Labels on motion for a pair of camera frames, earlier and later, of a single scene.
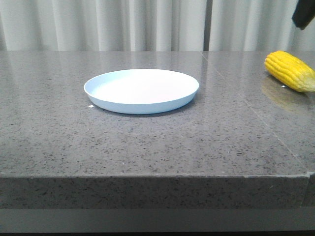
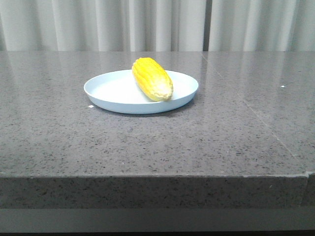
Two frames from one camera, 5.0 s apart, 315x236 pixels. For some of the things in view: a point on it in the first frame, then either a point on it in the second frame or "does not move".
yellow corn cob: [291, 70] to [153, 78]
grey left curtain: [121, 25] does not move
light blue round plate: [141, 91] does not move
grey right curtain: [258, 25] does not move
